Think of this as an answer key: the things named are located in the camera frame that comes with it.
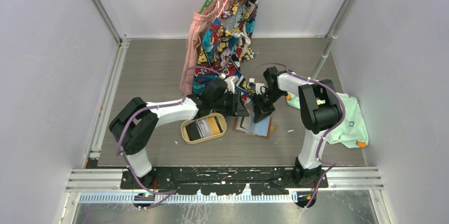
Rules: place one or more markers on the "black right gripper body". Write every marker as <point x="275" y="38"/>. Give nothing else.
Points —
<point x="265" y="101"/>

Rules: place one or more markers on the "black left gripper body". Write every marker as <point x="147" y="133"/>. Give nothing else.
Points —
<point x="229" y="104"/>

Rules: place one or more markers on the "brown leather card holder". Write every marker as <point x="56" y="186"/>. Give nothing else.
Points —
<point x="262" y="129"/>

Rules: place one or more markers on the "beige oval card tray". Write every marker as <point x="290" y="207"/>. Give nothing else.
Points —
<point x="222" y="122"/>

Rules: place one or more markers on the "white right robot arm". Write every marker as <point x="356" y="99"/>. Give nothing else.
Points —
<point x="321" y="109"/>

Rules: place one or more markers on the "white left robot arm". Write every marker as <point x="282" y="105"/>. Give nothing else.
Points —
<point x="135" y="123"/>

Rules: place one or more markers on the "gold numbered credit card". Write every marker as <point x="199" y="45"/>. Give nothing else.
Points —
<point x="214" y="125"/>

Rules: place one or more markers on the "stack of dark cards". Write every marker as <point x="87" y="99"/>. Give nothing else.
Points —
<point x="197" y="130"/>

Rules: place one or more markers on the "colourful comic print shorts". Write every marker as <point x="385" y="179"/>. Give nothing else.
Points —
<point x="225" y="45"/>

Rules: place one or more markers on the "pink hanging garment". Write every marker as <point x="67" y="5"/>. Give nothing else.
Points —
<point x="201" y="22"/>

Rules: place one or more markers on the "mint green cartoon cloth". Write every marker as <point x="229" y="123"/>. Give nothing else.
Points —
<point x="352" y="132"/>

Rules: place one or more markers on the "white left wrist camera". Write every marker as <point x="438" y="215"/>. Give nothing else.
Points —
<point x="230" y="81"/>

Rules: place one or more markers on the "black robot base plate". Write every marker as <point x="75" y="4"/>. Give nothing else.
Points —
<point x="227" y="180"/>

